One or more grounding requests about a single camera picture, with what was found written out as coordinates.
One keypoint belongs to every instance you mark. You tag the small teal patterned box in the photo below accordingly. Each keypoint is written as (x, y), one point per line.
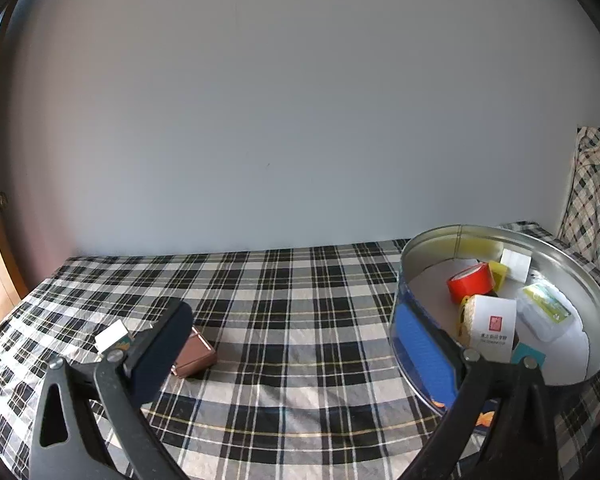
(529, 357)

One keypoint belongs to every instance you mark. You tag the red tape roll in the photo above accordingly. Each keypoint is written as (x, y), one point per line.
(470, 282)

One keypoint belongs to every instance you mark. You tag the yellow block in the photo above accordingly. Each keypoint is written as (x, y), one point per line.
(500, 274)

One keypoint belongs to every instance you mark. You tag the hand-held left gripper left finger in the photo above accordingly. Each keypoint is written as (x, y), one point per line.
(162, 347)

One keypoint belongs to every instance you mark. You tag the brown rectangular box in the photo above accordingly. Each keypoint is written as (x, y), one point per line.
(197, 357)

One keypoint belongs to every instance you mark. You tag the white green packet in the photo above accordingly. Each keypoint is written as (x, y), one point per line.
(545, 310)

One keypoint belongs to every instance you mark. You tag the white silver rectangular box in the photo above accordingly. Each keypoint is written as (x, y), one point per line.
(516, 264)

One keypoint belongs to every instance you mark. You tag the round blue metal tin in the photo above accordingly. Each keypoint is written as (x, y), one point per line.
(430, 255)

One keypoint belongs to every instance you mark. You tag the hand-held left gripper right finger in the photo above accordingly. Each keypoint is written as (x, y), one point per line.
(422, 347)

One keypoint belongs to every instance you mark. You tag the small white green box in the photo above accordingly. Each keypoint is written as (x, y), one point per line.
(110, 337)

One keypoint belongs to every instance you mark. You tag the brown wooden door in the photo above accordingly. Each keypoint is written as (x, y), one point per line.
(12, 260)

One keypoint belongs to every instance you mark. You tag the plaid pillow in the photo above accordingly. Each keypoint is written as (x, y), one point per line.
(590, 200)

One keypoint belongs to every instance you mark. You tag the plaid bed sheet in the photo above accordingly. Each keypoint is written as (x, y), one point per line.
(290, 310)

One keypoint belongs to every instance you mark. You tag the white box with red print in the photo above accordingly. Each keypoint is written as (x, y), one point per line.
(492, 325)

